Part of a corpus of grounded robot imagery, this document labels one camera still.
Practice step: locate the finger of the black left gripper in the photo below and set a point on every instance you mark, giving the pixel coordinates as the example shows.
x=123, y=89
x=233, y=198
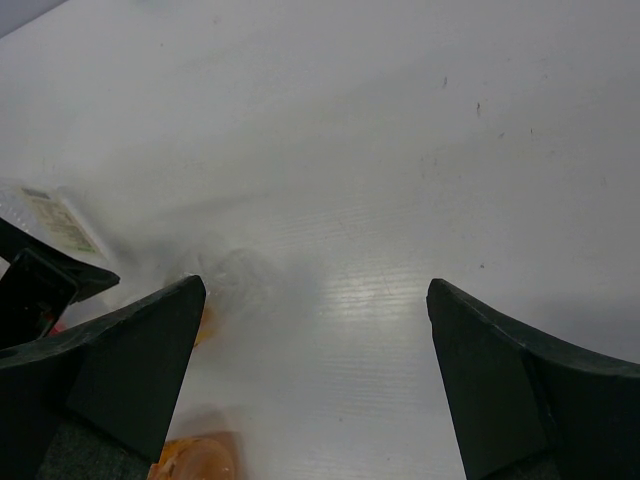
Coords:
x=40, y=284

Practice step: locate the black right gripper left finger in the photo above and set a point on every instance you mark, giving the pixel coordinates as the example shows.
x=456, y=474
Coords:
x=96, y=401

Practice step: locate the orange juice bottle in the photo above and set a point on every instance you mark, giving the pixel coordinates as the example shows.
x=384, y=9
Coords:
x=211, y=456

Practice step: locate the clear bottle white label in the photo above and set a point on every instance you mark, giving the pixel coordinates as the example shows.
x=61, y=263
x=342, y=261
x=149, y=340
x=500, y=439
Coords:
x=49, y=215

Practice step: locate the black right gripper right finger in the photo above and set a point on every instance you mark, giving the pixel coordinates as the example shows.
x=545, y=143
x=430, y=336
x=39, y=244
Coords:
x=527, y=405

